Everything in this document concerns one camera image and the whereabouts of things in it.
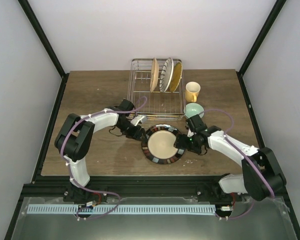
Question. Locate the wire dish rack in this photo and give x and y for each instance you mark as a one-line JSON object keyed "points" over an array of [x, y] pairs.
{"points": [[155, 105]]}

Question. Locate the yellow woven pattern plate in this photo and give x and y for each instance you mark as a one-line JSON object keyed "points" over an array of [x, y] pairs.
{"points": [[176, 77]]}

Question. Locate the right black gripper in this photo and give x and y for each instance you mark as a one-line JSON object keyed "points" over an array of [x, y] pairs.
{"points": [[181, 138]]}

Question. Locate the metal front panel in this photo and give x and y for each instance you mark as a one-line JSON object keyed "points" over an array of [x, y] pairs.
{"points": [[251, 220]]}

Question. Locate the light blue slotted cable duct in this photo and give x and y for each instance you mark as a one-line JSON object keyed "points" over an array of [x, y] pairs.
{"points": [[125, 209]]}

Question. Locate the yellow ceramic mug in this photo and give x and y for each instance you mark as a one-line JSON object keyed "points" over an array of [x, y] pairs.
{"points": [[192, 90]]}

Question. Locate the black aluminium frame rail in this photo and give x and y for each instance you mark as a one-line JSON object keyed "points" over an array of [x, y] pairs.
{"points": [[204, 188]]}

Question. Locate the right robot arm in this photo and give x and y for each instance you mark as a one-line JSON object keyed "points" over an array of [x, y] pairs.
{"points": [[261, 175]]}

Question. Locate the white blue striped plate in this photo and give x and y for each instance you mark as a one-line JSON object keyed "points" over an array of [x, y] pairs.
{"points": [[166, 75]]}

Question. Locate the black rimmed cream plate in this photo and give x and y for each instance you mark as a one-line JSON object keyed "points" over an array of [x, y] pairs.
{"points": [[159, 148]]}

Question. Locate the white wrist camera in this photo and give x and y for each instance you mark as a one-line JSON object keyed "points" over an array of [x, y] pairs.
{"points": [[139, 119], [189, 133]]}

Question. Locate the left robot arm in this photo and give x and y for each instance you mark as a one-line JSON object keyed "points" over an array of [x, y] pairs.
{"points": [[74, 139]]}

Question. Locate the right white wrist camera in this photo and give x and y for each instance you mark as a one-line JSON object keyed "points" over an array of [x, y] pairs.
{"points": [[189, 133]]}

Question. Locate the green celadon bowl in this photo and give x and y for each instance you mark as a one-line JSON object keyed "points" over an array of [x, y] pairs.
{"points": [[192, 109]]}

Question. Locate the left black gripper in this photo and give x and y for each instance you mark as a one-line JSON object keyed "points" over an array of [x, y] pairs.
{"points": [[136, 134]]}

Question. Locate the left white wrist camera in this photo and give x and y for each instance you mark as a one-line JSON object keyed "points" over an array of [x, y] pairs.
{"points": [[139, 119]]}

